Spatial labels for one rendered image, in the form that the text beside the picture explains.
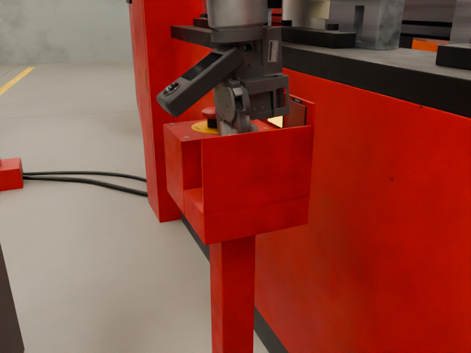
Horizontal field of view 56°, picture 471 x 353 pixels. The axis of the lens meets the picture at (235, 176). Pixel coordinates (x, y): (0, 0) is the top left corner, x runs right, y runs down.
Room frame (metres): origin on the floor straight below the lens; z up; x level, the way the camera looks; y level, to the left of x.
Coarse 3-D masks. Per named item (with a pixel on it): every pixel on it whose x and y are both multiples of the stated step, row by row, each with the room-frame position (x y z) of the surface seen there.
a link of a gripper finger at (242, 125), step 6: (240, 108) 0.55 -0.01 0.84; (240, 114) 0.54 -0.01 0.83; (234, 120) 0.55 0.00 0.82; (240, 120) 0.54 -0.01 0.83; (246, 120) 0.54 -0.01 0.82; (234, 126) 0.55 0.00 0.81; (240, 126) 0.54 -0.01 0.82; (246, 126) 0.54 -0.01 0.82; (240, 132) 0.54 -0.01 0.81; (246, 132) 0.54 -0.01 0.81
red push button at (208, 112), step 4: (208, 108) 0.68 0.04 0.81; (212, 108) 0.68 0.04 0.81; (204, 112) 0.66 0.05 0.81; (208, 112) 0.66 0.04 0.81; (212, 112) 0.66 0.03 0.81; (204, 116) 0.66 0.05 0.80; (208, 116) 0.66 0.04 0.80; (212, 116) 0.65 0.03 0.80; (208, 120) 0.67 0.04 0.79; (212, 120) 0.66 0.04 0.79; (216, 120) 0.66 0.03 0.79; (208, 124) 0.67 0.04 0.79; (212, 124) 0.66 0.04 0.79; (216, 124) 0.66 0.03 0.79
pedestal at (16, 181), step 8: (0, 160) 2.29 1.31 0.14; (8, 160) 2.36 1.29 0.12; (16, 160) 2.36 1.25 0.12; (0, 168) 2.23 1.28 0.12; (8, 168) 2.23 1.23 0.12; (16, 168) 2.23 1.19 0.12; (0, 176) 2.20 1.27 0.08; (8, 176) 2.21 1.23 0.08; (16, 176) 2.23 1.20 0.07; (0, 184) 2.20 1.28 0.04; (8, 184) 2.21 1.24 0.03; (16, 184) 2.23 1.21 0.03
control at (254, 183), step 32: (288, 128) 0.56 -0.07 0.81; (192, 160) 0.60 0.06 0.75; (224, 160) 0.52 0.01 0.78; (256, 160) 0.54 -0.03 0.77; (288, 160) 0.56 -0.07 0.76; (192, 192) 0.59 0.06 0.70; (224, 192) 0.52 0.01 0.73; (256, 192) 0.54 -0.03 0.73; (288, 192) 0.56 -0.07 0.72; (192, 224) 0.56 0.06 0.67; (224, 224) 0.52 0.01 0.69; (256, 224) 0.54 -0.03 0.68; (288, 224) 0.56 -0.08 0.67
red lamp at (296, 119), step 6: (294, 102) 0.61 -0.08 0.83; (294, 108) 0.61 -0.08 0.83; (300, 108) 0.59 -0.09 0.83; (294, 114) 0.61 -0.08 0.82; (300, 114) 0.59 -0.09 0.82; (288, 120) 0.62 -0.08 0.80; (294, 120) 0.61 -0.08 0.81; (300, 120) 0.59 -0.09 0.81; (288, 126) 0.62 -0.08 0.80; (294, 126) 0.61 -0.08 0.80
